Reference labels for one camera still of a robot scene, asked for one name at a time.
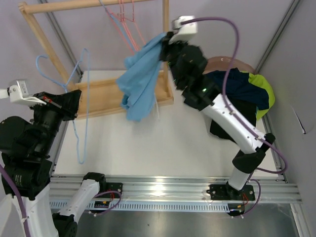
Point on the translucent pink plastic basket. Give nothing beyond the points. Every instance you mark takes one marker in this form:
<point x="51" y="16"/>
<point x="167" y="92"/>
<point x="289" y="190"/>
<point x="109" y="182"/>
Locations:
<point x="221" y="63"/>

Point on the pink hanger of teal shorts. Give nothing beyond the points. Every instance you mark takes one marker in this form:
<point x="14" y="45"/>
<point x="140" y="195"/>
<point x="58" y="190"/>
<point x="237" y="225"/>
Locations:
<point x="125" y="26"/>

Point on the wooden clothes rack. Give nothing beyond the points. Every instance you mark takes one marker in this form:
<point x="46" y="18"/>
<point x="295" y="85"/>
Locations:
<point x="101" y="97"/>

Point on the light blue shorts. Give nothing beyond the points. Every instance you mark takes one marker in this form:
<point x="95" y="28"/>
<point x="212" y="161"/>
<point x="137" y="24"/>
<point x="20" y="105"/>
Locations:
<point x="139" y="81"/>

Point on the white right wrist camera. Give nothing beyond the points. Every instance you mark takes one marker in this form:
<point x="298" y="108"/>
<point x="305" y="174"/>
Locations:
<point x="183" y="32"/>

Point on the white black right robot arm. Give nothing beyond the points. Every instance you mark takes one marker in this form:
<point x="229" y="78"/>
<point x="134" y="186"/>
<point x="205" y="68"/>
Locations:
<point x="187" y="65"/>

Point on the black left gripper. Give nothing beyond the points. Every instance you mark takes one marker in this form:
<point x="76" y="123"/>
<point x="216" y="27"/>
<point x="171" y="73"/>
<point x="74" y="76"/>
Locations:
<point x="67" y="102"/>

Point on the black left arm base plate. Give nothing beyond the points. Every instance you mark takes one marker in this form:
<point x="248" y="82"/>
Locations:
<point x="111" y="186"/>

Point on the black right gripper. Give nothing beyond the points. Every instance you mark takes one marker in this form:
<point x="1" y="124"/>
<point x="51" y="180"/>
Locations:
<point x="168" y="46"/>

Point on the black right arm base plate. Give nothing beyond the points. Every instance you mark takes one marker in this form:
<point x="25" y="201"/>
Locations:
<point x="226" y="192"/>

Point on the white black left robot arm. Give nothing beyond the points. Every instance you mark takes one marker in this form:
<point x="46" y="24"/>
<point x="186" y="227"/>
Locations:
<point x="25" y="174"/>

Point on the white slotted cable duct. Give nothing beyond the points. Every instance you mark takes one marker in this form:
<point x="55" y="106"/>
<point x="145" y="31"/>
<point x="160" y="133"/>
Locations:
<point x="149" y="206"/>

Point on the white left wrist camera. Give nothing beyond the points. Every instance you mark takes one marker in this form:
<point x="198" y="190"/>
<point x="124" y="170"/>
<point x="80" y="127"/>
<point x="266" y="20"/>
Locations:
<point x="18" y="93"/>

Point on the aluminium mounting rail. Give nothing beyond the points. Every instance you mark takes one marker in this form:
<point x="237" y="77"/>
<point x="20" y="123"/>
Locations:
<point x="175" y="189"/>

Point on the pink hanger of black shorts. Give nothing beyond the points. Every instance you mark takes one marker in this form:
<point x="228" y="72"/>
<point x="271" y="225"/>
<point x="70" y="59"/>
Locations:
<point x="122" y="33"/>

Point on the navy blue shorts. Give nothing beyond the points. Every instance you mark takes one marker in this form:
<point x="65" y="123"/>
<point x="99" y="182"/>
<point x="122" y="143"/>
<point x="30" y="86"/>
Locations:
<point x="236" y="83"/>

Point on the black shorts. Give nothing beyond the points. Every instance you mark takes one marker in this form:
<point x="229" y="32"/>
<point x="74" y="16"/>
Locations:
<point x="247" y="109"/>

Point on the lime green shorts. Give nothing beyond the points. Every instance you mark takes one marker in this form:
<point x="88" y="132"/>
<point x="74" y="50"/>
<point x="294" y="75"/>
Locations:
<point x="259" y="92"/>

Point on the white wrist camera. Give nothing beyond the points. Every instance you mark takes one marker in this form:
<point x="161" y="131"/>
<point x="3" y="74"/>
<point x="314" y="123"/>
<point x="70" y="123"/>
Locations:
<point x="18" y="93"/>
<point x="183" y="32"/>

